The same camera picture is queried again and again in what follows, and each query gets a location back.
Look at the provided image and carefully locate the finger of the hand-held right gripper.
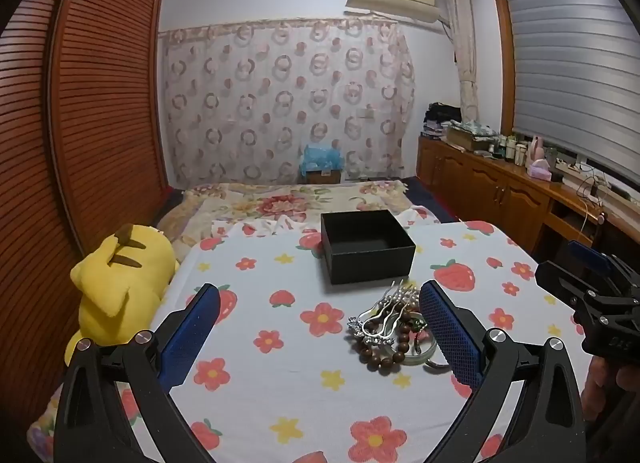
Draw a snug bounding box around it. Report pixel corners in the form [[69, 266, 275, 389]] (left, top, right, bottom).
[[568, 240, 640, 289], [535, 260, 608, 306]]

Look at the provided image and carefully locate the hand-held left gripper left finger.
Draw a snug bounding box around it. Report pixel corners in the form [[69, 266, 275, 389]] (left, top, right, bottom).
[[55, 283, 221, 463]]

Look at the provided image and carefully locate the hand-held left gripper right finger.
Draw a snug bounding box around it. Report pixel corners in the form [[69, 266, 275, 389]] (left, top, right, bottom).
[[419, 280, 586, 463]]

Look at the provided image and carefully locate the pale green jade bangle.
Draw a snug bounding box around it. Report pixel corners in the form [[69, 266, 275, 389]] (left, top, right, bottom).
[[397, 338, 443, 368]]

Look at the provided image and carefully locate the dark bead bracelet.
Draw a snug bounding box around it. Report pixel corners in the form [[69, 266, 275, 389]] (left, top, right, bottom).
[[395, 310, 428, 339]]

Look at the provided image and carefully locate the brown wooden bead bracelet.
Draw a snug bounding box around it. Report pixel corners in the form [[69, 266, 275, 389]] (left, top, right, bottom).
[[356, 335, 408, 375]]

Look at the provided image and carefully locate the silver hair comb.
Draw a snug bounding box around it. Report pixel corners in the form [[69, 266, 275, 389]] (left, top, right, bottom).
[[362, 280, 419, 339]]

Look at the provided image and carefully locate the black cardboard box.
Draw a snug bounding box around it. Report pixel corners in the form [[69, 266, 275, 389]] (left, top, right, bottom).
[[320, 209, 417, 286]]

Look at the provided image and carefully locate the person's right hand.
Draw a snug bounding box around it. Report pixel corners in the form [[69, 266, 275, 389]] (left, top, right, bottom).
[[582, 358, 640, 422]]

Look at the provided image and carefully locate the yellow plush toy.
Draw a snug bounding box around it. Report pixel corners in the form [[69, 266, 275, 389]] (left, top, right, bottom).
[[65, 223, 181, 365]]

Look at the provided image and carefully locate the strawberry flower print sheet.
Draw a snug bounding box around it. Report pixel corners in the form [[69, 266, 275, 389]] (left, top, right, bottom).
[[30, 218, 596, 463]]

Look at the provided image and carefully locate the wooden cabinet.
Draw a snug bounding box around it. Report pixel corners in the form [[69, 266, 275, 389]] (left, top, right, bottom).
[[417, 135, 609, 264]]

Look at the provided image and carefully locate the row of toiletry bottles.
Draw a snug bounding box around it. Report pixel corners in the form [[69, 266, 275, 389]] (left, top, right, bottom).
[[485, 133, 531, 166]]

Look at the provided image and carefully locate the navy red-trimmed bedspread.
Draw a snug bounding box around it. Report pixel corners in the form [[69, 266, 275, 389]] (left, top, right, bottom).
[[404, 175, 457, 224]]

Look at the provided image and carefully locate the floral blanket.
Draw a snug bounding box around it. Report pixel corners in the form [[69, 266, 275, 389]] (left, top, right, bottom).
[[160, 180, 441, 245]]

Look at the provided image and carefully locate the wooden box with floral cloth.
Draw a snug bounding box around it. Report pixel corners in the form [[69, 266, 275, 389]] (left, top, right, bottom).
[[445, 120, 501, 152]]

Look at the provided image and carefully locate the grey window blind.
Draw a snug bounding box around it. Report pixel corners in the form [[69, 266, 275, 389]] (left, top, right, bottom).
[[500, 0, 640, 184]]

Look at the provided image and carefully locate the stack of folded clothes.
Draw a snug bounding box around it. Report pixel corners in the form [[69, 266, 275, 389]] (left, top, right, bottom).
[[422, 102, 464, 140]]

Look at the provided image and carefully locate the small cardboard box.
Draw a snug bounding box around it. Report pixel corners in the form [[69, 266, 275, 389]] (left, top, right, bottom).
[[306, 168, 344, 185]]

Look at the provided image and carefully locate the blue plastic bag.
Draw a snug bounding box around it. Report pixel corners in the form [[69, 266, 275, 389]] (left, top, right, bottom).
[[300, 143, 346, 174]]

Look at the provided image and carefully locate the wooden louvered wardrobe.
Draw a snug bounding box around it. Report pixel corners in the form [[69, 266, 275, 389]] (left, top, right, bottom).
[[0, 0, 169, 424]]

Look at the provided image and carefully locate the circle pattern curtain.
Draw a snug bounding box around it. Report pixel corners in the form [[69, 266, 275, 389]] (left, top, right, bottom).
[[159, 17, 417, 186]]

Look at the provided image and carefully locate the tied cream curtain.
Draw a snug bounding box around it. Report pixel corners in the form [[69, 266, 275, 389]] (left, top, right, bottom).
[[442, 0, 484, 126]]

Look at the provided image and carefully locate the white cable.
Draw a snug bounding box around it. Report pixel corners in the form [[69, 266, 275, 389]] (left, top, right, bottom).
[[574, 168, 609, 245]]

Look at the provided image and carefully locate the wooden window frame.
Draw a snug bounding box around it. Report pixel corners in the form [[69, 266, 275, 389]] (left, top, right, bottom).
[[491, 0, 519, 136]]

